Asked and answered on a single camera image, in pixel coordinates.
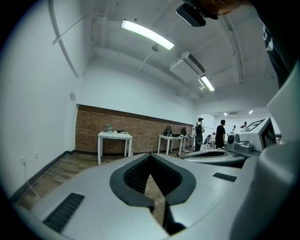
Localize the white wall conduit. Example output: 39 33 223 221
46 0 80 78

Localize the person's black shirt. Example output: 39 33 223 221
248 0 300 89

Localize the white table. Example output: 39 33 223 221
157 134 185 156
97 131 134 166

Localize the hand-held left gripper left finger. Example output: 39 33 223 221
27 152 170 240

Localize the long ceiling light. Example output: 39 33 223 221
120 19 175 51
200 75 216 92

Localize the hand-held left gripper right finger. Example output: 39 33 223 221
150 152 243 240

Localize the person's head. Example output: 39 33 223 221
187 0 253 21

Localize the white ceiling air conditioner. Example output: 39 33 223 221
169 51 206 83

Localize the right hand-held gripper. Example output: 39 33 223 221
181 117 278 169

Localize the black head camera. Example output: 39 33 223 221
175 2 207 28

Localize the white floor cable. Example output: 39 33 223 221
23 163 42 200

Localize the grey wall cable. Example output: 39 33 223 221
52 14 94 45

